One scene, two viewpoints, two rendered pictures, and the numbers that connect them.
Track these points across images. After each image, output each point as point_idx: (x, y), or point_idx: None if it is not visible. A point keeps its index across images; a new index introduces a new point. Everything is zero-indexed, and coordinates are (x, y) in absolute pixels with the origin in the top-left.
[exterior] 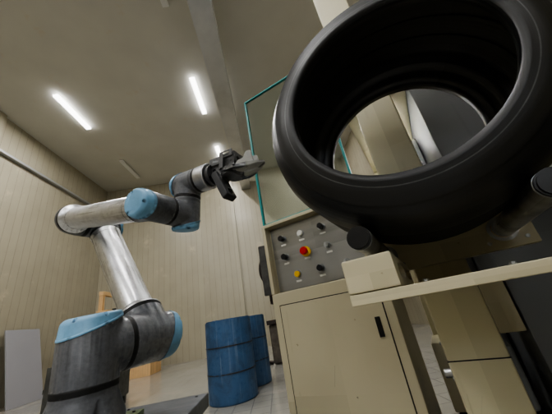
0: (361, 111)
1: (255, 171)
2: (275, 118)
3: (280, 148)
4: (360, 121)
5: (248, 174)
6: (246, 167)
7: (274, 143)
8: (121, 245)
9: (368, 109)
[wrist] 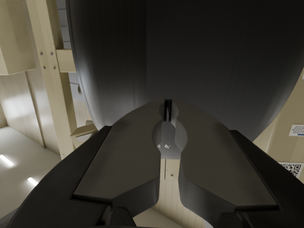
0: (262, 142)
1: (200, 122)
2: (81, 86)
3: (66, 9)
4: (269, 133)
5: (233, 169)
6: (134, 130)
7: (81, 45)
8: None
9: (258, 136)
